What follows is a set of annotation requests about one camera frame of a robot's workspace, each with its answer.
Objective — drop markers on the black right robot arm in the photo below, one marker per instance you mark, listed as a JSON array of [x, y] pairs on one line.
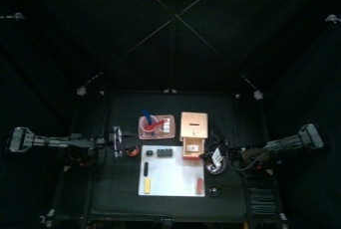
[[287, 143]]

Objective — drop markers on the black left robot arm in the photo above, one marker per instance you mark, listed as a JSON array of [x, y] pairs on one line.
[[53, 141]]

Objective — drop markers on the brown toy pot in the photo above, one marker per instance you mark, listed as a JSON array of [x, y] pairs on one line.
[[128, 155]]

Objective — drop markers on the red-fronted wooden drawer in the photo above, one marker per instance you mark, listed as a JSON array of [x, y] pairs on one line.
[[194, 151]]

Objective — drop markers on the small white square item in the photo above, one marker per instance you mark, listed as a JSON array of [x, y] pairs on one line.
[[191, 147]]

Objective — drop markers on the red toy spoon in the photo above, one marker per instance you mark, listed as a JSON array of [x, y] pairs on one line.
[[157, 123]]

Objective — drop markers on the blue toy utensil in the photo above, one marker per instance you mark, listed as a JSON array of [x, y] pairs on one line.
[[145, 114]]

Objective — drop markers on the black toy stick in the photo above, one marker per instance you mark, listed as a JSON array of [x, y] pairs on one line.
[[145, 169]]

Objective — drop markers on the small grey striped item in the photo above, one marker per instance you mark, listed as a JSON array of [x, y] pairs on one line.
[[165, 126]]

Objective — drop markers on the clear plastic box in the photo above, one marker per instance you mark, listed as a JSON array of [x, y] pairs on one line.
[[168, 135]]

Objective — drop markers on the dark green segmented block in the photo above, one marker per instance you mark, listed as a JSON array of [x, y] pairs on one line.
[[164, 152]]

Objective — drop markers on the red toy block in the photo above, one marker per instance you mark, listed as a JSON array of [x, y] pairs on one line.
[[199, 185]]

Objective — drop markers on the white cutting board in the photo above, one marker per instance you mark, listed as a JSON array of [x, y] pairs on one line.
[[172, 176]]

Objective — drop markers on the wooden box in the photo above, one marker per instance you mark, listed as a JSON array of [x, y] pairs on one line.
[[194, 124]]

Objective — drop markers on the small black round item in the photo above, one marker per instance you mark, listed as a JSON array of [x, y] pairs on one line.
[[214, 190]]

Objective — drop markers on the yellow toy block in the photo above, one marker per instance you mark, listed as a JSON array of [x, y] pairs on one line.
[[147, 185]]

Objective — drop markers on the metal frame clamp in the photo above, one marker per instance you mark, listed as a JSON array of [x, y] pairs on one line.
[[258, 94], [331, 18], [17, 16], [80, 90]]

